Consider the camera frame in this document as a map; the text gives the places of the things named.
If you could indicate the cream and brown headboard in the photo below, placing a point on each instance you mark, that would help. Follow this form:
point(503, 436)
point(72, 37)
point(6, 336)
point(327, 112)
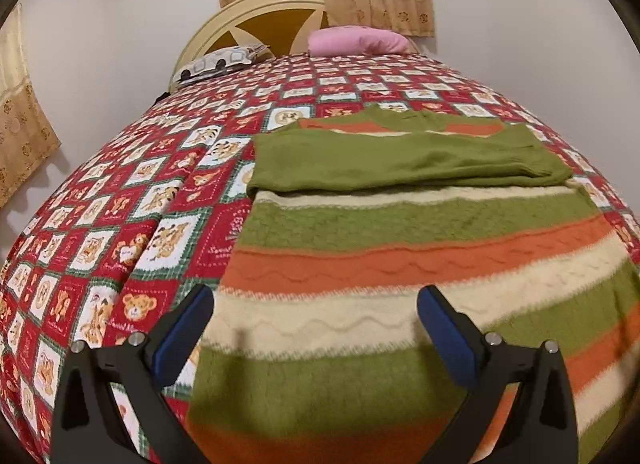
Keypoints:
point(283, 25)

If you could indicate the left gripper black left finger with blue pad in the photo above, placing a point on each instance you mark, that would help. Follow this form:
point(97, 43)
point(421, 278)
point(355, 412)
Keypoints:
point(87, 426)

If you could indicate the white car print pillow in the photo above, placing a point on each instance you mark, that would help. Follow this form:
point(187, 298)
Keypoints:
point(219, 60)

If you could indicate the pink pillow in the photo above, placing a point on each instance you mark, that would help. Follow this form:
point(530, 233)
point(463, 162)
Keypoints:
point(356, 40)

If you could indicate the beige curtain at left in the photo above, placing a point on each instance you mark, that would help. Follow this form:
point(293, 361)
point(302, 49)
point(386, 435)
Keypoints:
point(27, 138)

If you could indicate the black object beside bed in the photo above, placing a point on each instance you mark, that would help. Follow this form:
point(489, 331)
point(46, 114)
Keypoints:
point(161, 97)

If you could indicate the green orange cream striped sweater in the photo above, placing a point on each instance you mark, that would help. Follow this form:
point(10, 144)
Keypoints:
point(315, 352)

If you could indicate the red teddy bear patchwork bedspread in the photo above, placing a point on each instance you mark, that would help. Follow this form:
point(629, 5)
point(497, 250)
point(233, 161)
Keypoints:
point(159, 208)

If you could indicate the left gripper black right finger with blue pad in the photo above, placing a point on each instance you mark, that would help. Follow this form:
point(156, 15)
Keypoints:
point(541, 426)

